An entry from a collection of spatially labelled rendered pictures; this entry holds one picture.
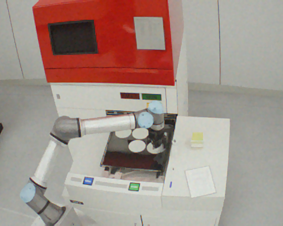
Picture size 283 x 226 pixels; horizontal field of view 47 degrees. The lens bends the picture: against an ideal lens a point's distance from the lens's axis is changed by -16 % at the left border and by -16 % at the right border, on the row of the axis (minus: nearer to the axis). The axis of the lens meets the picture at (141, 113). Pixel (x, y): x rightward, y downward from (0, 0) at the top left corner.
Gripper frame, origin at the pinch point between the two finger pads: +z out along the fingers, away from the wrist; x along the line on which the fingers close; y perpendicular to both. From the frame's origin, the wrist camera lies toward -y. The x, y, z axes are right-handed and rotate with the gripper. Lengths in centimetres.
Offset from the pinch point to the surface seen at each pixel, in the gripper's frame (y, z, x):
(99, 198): 48.3, 4.8, 1.8
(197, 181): 5.6, -5.6, 36.1
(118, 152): 18.9, 1.4, -17.3
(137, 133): 1.2, 1.3, -21.5
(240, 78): -170, 71, -66
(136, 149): 9.6, 1.3, -11.7
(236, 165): -87, 91, -1
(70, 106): 22, -7, -64
